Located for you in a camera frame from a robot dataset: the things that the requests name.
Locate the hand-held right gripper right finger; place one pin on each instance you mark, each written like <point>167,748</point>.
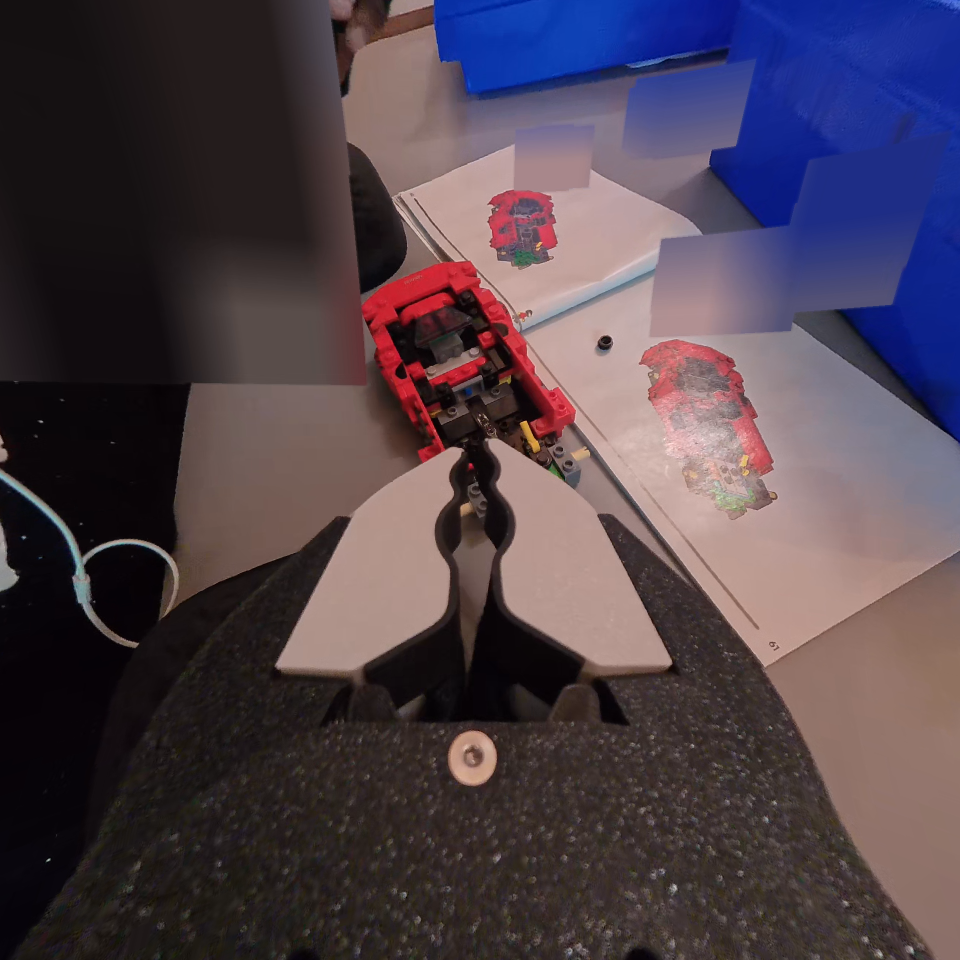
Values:
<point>577,592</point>

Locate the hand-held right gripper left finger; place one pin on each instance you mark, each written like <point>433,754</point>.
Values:
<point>375,585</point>

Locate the red lego car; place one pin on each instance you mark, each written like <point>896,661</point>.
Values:
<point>405,330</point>

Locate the lego instruction booklet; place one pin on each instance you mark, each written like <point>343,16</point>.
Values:
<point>825,525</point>

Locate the blue plastic storage bin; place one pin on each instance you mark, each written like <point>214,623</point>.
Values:
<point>562,37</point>
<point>862,60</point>

